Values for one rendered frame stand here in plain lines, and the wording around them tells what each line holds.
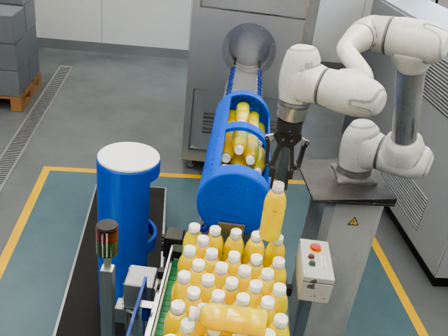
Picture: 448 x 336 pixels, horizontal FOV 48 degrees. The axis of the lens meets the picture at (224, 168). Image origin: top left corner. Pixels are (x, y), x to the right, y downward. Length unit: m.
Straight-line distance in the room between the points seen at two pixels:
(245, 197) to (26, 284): 1.71
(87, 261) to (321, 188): 1.48
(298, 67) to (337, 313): 1.67
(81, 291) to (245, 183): 1.36
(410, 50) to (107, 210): 1.41
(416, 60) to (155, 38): 5.44
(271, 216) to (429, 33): 0.79
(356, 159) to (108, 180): 1.09
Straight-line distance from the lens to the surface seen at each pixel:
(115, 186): 2.23
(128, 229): 2.34
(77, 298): 2.87
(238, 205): 1.90
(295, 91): 1.38
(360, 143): 2.26
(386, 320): 3.26
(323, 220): 2.38
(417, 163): 2.22
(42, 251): 3.43
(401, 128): 2.11
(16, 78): 5.24
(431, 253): 3.59
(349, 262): 2.54
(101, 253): 1.51
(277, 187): 1.56
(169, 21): 6.94
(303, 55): 1.37
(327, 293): 1.68
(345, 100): 1.33
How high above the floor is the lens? 2.13
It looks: 29 degrees down
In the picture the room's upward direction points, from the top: 7 degrees clockwise
